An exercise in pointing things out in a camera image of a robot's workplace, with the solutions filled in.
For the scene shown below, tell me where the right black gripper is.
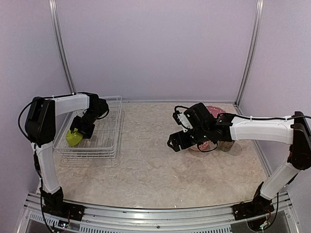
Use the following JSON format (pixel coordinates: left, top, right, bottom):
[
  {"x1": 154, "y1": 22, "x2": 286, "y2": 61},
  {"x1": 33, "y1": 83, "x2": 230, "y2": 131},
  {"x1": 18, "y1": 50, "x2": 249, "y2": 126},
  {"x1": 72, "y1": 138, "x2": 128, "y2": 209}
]
[{"x1": 167, "y1": 126, "x2": 210, "y2": 152}]

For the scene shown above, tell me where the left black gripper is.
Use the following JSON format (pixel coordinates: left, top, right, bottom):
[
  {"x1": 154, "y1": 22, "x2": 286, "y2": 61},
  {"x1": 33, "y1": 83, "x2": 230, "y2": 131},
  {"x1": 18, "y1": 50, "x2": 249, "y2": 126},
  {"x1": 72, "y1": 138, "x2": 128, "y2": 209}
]
[{"x1": 70, "y1": 110, "x2": 100, "y2": 138}]

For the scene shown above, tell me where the green cup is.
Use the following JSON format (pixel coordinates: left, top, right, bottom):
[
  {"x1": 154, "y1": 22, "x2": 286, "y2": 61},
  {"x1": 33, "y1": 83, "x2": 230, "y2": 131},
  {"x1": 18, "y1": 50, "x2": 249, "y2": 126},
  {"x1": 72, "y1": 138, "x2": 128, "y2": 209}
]
[{"x1": 66, "y1": 128, "x2": 83, "y2": 147}]

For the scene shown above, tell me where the red white patterned bowl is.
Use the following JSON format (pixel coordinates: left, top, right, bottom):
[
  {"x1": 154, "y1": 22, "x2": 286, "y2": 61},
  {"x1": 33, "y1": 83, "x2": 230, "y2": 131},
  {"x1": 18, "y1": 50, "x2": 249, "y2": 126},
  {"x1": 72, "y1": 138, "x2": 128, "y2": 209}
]
[{"x1": 190, "y1": 141, "x2": 210, "y2": 152}]

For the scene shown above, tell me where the pink polka dot dish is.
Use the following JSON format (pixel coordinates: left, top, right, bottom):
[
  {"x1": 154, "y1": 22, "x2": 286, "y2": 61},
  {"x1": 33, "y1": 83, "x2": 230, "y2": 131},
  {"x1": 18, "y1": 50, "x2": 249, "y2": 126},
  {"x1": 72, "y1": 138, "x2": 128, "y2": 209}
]
[{"x1": 206, "y1": 105, "x2": 226, "y2": 118}]

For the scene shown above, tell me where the white patterned mug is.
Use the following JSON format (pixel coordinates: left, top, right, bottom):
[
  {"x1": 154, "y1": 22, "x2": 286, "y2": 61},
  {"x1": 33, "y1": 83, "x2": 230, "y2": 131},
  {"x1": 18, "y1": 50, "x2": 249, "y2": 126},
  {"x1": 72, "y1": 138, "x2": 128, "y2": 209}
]
[{"x1": 218, "y1": 140, "x2": 235, "y2": 152}]

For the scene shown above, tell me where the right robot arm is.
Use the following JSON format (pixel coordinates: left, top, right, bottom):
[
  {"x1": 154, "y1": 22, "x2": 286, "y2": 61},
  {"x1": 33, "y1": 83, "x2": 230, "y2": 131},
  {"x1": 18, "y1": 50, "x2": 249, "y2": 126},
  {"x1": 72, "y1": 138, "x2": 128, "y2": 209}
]
[{"x1": 167, "y1": 109, "x2": 311, "y2": 220}]

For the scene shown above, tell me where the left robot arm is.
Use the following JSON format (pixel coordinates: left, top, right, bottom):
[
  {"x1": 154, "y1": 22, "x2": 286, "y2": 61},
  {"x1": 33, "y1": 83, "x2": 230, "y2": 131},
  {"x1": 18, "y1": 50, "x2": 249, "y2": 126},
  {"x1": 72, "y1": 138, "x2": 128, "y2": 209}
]
[{"x1": 19, "y1": 92, "x2": 109, "y2": 216}]

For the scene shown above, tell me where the white wire dish rack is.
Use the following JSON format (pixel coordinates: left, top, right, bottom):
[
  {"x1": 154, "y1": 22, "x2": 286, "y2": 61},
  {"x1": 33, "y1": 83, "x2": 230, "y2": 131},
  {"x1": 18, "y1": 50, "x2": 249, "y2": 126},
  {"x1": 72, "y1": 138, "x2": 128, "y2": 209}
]
[{"x1": 53, "y1": 96, "x2": 123, "y2": 165}]

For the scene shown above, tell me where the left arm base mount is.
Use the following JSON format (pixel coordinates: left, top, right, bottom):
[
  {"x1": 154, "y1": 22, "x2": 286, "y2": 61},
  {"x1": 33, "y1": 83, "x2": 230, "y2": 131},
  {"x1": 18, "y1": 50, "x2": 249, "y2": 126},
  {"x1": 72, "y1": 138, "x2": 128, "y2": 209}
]
[{"x1": 43, "y1": 202, "x2": 85, "y2": 221}]

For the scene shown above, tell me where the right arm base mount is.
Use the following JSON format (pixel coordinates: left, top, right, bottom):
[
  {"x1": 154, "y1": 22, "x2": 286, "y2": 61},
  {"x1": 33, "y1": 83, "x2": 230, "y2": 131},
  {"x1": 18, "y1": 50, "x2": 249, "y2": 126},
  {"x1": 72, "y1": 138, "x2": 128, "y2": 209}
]
[{"x1": 232, "y1": 201, "x2": 275, "y2": 221}]

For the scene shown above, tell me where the left aluminium corner post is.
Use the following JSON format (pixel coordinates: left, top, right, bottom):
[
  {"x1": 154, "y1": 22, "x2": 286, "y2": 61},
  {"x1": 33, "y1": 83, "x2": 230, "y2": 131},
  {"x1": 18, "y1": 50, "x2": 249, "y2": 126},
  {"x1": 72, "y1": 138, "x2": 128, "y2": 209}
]
[{"x1": 48, "y1": 0, "x2": 76, "y2": 93}]

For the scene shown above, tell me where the aluminium corner post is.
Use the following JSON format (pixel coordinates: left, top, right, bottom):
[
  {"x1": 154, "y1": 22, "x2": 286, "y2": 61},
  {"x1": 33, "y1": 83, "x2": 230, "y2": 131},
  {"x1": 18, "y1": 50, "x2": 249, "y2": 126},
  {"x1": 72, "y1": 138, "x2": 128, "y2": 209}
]
[
  {"x1": 235, "y1": 0, "x2": 264, "y2": 107},
  {"x1": 48, "y1": 0, "x2": 76, "y2": 93}
]

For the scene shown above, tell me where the aluminium front rail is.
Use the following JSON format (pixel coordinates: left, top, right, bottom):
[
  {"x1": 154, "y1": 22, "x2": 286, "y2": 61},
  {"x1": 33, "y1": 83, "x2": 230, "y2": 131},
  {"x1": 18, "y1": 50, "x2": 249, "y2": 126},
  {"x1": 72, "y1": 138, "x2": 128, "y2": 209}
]
[{"x1": 17, "y1": 192, "x2": 303, "y2": 233}]

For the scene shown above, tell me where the right aluminium corner post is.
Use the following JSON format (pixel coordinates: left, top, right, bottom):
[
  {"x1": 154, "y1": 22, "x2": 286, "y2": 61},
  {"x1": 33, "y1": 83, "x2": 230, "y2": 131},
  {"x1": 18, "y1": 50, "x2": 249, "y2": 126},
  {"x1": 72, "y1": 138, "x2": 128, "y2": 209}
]
[{"x1": 235, "y1": 0, "x2": 264, "y2": 107}]

